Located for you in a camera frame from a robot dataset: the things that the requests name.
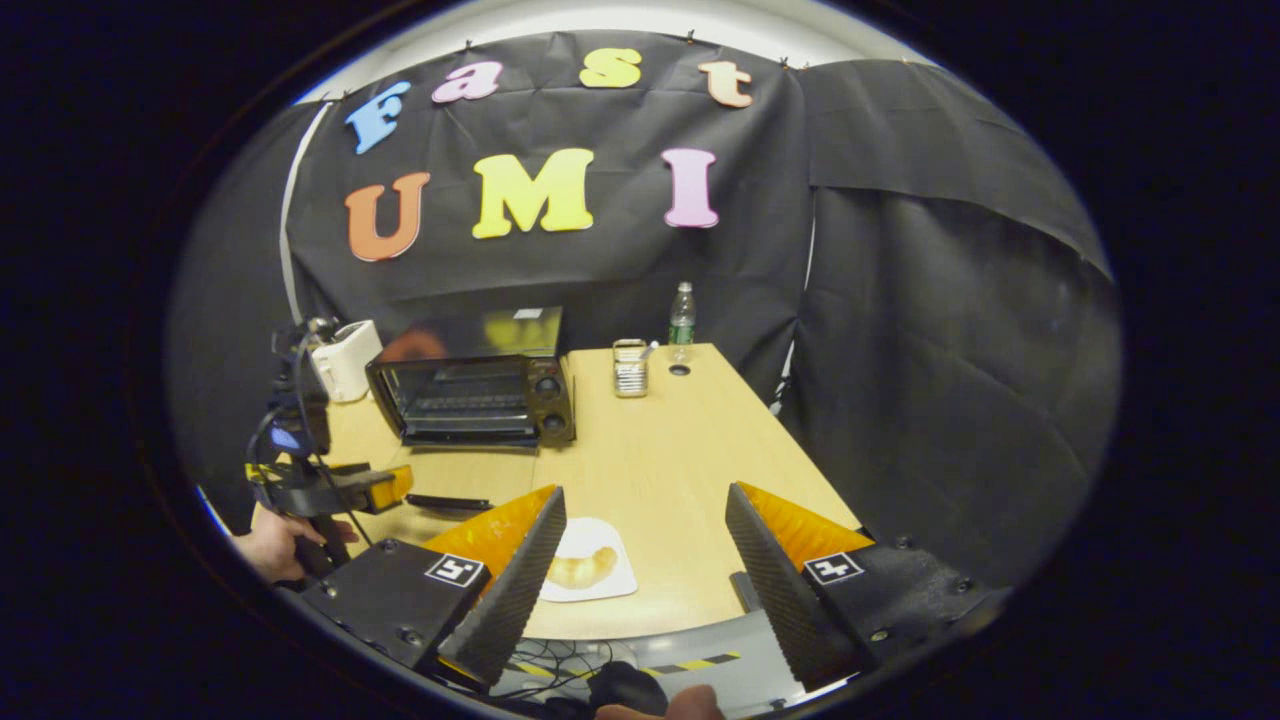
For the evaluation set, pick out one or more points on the golden croissant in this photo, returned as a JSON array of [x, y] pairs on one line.
[[585, 570]]

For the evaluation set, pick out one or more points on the black electric oven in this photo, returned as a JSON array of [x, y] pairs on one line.
[[470, 400]]

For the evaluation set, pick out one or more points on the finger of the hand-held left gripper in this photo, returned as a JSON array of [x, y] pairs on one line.
[[450, 502], [390, 487]]

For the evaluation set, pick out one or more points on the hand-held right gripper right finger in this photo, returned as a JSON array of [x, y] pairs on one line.
[[775, 590]]

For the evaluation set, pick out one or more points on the glass jar with spoon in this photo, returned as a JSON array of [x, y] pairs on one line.
[[630, 375]]

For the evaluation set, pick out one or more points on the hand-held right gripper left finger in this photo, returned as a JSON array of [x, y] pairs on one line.
[[520, 590]]

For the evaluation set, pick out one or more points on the clear water bottle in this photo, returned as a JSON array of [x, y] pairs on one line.
[[682, 320]]

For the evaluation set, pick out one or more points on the white square plate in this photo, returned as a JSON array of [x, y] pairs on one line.
[[615, 582]]

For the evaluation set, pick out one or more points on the white toaster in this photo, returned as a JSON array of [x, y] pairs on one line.
[[345, 365]]

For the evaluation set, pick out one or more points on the dark rounded object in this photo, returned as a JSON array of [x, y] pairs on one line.
[[625, 688]]

